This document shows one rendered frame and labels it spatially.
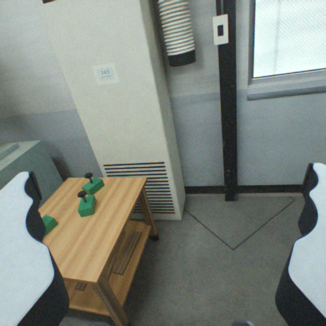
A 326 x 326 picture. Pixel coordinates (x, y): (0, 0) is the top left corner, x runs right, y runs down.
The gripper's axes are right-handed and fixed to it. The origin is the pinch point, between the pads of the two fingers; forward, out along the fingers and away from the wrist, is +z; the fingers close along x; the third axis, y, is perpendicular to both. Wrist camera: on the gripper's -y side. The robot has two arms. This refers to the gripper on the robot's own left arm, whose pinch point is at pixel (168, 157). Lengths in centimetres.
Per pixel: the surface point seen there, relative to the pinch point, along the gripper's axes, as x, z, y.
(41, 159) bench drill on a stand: -99, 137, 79
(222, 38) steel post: 29, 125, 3
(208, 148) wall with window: 28, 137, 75
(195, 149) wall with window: 19, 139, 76
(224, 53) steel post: 32, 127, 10
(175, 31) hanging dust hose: 5, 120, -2
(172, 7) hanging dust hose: 3, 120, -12
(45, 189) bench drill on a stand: -98, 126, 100
